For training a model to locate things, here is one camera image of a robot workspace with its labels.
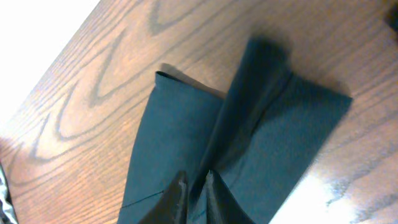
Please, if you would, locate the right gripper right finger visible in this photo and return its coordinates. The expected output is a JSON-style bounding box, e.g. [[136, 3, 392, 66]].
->
[[205, 170, 254, 224]]

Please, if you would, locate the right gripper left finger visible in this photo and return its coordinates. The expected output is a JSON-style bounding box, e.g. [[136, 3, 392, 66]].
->
[[139, 171, 188, 224]]

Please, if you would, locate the black shorts red waistband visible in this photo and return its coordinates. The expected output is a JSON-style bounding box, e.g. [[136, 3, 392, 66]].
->
[[118, 36, 352, 223]]

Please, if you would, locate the white crumpled garment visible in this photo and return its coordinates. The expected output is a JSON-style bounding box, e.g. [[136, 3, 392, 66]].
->
[[0, 167, 19, 224]]

